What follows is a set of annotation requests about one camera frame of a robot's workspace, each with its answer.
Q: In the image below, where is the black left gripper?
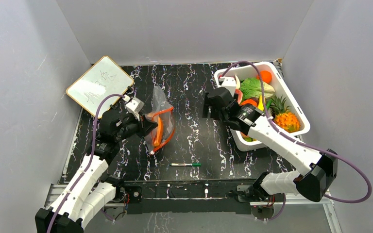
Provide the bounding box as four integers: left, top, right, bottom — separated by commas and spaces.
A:
115, 112, 158, 142

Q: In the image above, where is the orange papaya slice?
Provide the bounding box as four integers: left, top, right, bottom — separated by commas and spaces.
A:
153, 116, 164, 147

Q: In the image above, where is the clear zip bag orange zipper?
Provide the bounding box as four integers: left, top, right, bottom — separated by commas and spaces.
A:
144, 86, 175, 155

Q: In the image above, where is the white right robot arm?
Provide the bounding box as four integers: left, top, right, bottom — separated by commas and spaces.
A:
203, 87, 338, 202

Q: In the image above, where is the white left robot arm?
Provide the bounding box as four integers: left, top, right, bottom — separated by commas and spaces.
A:
35, 109, 163, 233

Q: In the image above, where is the white garlic wedge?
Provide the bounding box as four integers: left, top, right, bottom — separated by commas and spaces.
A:
235, 75, 241, 89

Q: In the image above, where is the green lettuce leaf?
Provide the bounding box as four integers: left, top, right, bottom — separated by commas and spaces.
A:
240, 78, 275, 100

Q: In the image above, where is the yellow banana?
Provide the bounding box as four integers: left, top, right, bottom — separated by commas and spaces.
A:
257, 95, 265, 111

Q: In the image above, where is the white plastic bin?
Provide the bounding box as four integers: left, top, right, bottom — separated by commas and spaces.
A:
226, 62, 310, 151

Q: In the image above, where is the green capped marker pen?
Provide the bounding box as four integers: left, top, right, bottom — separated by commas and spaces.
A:
170, 163, 202, 167

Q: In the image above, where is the orange fruit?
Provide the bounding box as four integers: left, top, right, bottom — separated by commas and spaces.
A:
256, 70, 272, 84

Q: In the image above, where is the pineapple toy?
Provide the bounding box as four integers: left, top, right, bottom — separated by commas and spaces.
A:
270, 96, 301, 133

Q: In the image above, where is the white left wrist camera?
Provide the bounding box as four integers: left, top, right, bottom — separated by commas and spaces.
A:
125, 97, 144, 121

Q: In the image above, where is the small whiteboard yellow frame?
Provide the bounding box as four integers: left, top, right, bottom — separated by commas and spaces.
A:
66, 56, 134, 116

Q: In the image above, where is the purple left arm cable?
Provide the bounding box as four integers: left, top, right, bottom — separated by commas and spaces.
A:
46, 94, 128, 233

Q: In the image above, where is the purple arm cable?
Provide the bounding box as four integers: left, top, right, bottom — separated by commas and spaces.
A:
219, 61, 373, 204
46, 94, 128, 233

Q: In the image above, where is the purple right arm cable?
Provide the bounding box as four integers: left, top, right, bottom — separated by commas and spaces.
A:
219, 61, 373, 204

